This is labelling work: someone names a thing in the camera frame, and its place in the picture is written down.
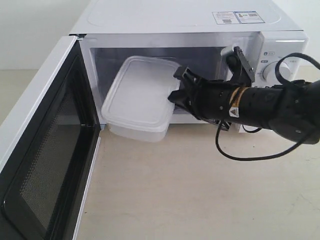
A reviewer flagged translucent plastic lidded container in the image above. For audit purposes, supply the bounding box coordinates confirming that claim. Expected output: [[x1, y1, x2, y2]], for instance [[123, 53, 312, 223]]
[[101, 55, 180, 143]]

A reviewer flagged blue white label sticker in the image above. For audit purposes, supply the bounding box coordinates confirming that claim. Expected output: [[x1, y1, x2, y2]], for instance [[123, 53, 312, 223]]
[[212, 11, 265, 25]]

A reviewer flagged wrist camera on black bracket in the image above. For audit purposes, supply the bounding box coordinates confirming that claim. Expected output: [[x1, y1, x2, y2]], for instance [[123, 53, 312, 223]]
[[220, 46, 255, 87]]

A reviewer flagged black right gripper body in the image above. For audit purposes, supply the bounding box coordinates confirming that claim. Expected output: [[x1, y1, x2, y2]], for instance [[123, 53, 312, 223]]
[[184, 76, 241, 122]]

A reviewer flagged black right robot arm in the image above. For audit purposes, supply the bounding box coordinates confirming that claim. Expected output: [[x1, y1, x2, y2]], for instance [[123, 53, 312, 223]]
[[168, 66, 320, 145]]

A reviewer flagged white upper control knob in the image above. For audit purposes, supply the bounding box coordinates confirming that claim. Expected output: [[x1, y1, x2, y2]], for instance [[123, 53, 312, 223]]
[[262, 61, 293, 84]]

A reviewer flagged white microwave oven body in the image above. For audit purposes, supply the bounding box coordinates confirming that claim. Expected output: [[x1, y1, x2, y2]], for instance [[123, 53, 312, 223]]
[[70, 0, 309, 111]]

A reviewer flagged white microwave door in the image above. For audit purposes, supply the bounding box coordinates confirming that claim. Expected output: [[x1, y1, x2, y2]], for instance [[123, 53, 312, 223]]
[[0, 35, 101, 240]]

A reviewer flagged black camera cable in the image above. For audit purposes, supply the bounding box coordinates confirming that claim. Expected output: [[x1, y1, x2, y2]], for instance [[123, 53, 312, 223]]
[[214, 52, 320, 161]]

